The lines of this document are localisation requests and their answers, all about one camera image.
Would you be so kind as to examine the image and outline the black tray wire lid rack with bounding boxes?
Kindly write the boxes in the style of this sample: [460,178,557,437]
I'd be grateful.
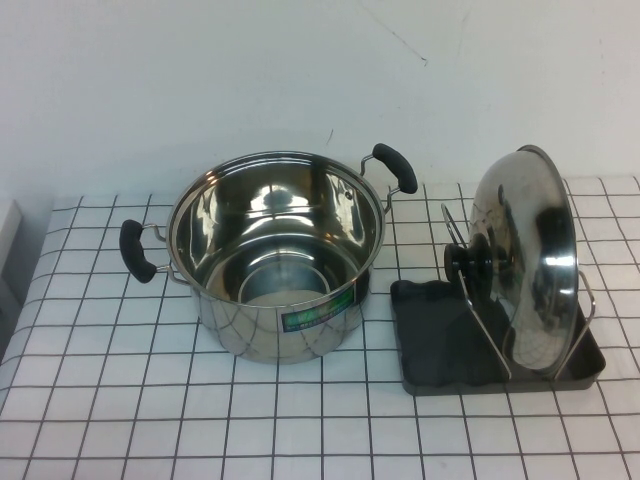
[389,202,609,400]

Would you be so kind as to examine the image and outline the stainless steel lid black knob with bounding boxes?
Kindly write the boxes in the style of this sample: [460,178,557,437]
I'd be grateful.
[443,144,577,372]

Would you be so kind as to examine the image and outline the stainless steel pot black handles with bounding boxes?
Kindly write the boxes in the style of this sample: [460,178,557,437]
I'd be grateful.
[118,143,419,365]

